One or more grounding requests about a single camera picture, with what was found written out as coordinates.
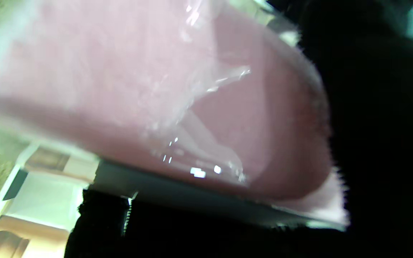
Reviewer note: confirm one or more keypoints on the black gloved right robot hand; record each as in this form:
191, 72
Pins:
382, 143

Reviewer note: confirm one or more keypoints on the clear square bottle pink seasoning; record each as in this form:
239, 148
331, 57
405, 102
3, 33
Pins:
156, 89

